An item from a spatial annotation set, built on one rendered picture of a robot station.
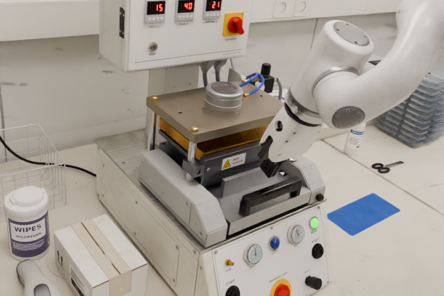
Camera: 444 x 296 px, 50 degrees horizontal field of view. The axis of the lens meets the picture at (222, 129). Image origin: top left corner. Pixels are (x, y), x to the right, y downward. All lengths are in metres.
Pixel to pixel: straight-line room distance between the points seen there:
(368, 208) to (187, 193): 0.68
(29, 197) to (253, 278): 0.49
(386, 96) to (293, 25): 1.22
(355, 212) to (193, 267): 0.62
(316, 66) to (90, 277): 0.57
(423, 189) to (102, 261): 1.04
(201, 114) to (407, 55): 0.43
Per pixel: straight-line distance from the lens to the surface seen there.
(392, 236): 1.37
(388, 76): 0.69
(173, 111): 0.95
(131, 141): 1.20
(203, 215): 0.88
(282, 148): 0.83
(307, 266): 1.09
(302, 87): 0.78
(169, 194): 0.95
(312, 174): 1.06
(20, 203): 1.07
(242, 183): 0.97
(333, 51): 0.73
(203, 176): 0.92
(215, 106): 0.98
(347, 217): 1.38
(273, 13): 1.73
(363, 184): 1.55
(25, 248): 1.12
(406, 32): 0.72
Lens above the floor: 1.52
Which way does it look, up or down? 27 degrees down
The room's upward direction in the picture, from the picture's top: 8 degrees clockwise
